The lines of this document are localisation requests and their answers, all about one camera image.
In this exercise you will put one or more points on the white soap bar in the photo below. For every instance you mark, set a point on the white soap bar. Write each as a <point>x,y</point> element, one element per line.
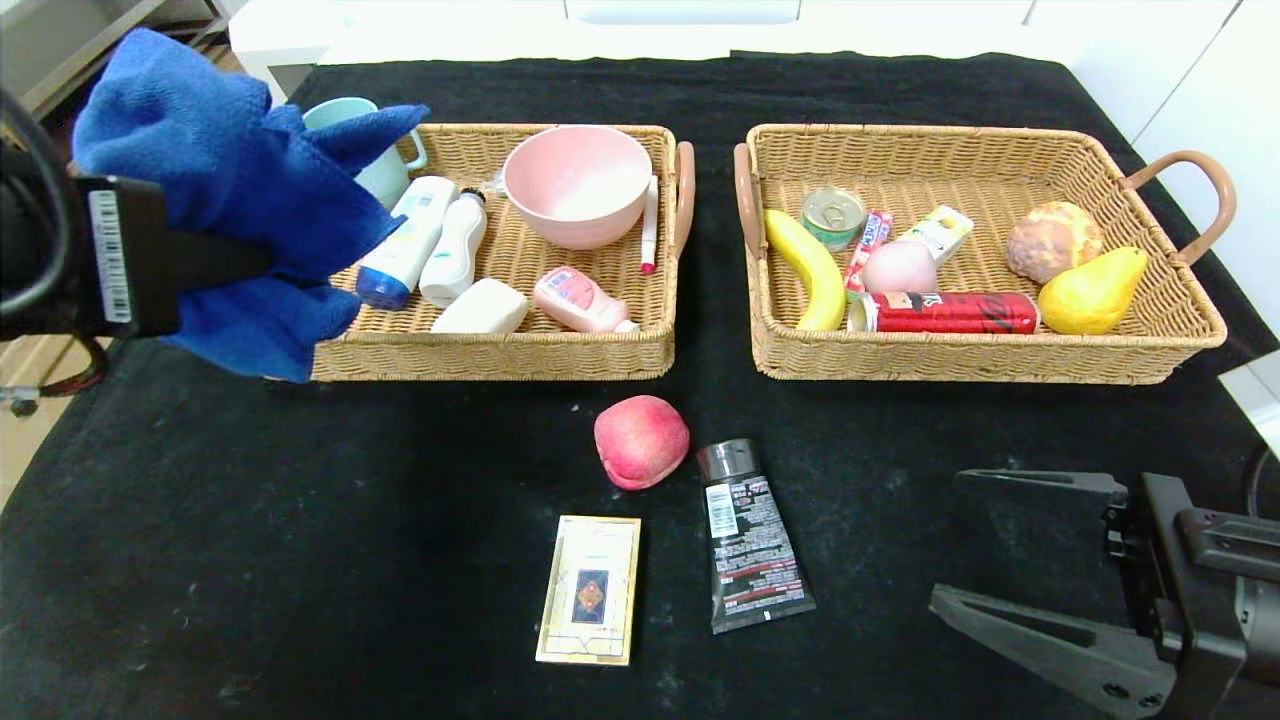
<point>485,308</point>

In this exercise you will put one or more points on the red peach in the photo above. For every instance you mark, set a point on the red peach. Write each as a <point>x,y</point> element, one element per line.
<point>640,440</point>

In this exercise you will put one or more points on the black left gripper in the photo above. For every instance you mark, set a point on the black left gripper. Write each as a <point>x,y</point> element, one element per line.
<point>122,256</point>

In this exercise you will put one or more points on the white pen pink tip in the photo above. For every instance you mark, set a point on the white pen pink tip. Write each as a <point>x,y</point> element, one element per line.
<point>649,230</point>

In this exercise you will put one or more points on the yellow pear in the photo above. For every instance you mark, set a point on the yellow pear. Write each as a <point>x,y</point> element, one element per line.
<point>1090,295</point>

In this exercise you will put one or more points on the yellow banana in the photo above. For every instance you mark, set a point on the yellow banana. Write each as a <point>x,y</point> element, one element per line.
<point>810,265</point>

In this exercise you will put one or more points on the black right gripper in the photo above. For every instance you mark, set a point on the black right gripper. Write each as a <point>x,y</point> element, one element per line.
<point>1162,572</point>

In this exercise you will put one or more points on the pale pink soft ball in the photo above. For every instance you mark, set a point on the pale pink soft ball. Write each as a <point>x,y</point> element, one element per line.
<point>898,268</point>

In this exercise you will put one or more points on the grey low shelf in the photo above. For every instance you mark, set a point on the grey low shelf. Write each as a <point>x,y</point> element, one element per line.
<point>40,40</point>

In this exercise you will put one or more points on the red chips can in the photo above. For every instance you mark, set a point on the red chips can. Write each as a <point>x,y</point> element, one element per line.
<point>950,312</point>

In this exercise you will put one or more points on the light wooden rack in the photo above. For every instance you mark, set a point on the light wooden rack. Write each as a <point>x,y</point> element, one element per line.
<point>20,362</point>

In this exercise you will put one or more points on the red candy stick pack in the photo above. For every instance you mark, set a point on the red candy stick pack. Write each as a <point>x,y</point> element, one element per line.
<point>868,250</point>

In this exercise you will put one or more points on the black cosmetic tube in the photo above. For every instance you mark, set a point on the black cosmetic tube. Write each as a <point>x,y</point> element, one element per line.
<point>750,540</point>

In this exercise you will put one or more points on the green tin can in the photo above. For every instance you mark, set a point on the green tin can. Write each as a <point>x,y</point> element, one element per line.
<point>832,215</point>

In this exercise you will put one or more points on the teal mug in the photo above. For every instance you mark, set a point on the teal mug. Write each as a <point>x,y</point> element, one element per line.
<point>385,178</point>

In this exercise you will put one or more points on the black table cloth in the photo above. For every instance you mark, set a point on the black table cloth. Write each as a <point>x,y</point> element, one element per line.
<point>715,300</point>

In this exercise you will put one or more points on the blue microfibre cloth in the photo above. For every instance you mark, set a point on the blue microfibre cloth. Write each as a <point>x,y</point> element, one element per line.
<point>230,170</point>

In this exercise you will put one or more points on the large white bottle blue cap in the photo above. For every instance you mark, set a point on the large white bottle blue cap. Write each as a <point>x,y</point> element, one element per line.
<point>415,235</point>

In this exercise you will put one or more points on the wicker basket with household items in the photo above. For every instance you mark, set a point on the wicker basket with household items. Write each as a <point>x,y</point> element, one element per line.
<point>520,350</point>

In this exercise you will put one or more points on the cream card box blue diamond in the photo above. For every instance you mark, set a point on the cream card box blue diamond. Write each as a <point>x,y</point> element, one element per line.
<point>590,590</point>

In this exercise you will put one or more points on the small white bottle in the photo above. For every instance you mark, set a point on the small white bottle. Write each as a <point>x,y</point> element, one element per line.
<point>452,255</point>

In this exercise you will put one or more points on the pink lotion tube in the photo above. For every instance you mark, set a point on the pink lotion tube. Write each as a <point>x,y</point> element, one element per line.
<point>575,298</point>

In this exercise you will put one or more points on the brown cream puff bread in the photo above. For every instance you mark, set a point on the brown cream puff bread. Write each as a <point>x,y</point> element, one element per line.
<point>1055,240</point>

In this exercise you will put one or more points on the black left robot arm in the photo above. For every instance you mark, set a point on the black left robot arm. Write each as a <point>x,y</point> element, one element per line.
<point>20,220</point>

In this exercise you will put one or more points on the small cream snack box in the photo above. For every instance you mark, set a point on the small cream snack box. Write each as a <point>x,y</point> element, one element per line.
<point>940,232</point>

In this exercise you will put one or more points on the pink bowl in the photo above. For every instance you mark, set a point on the pink bowl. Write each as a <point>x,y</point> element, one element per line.
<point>575,190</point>

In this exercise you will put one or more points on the wicker basket with food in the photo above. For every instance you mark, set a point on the wicker basket with food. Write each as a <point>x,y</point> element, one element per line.
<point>1000,170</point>

